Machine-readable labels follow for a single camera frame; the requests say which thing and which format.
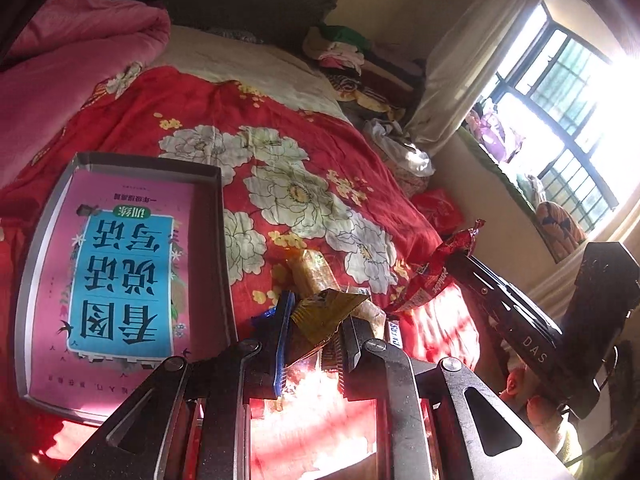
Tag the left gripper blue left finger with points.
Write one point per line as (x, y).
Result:
(268, 367)

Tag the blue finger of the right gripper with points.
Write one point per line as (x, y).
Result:
(470, 272)

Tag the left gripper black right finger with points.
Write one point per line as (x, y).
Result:
(351, 336)

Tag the yellow snack packet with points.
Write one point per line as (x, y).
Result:
(318, 317)

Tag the red snack packet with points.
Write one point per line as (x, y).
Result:
(433, 277)

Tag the right hand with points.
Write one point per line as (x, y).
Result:
(543, 415)

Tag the long bread cake packet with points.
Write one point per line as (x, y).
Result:
(312, 274)

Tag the red plastic bag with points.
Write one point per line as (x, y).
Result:
(440, 210)

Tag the orange patterned pillow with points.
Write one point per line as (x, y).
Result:
(558, 228)

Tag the red floral bedspread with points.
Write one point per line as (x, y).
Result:
(291, 179)

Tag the white plastic bag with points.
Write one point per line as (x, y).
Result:
(395, 144)

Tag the pink and blue book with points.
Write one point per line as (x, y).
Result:
(111, 299)

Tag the metal tray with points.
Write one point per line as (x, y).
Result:
(211, 319)

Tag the window with black grille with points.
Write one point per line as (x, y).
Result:
(544, 92)

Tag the pile of folded clothes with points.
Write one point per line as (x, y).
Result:
(369, 81)

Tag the white curtain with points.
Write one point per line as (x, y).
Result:
(461, 65)

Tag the pink blanket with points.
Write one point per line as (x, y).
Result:
(66, 49)

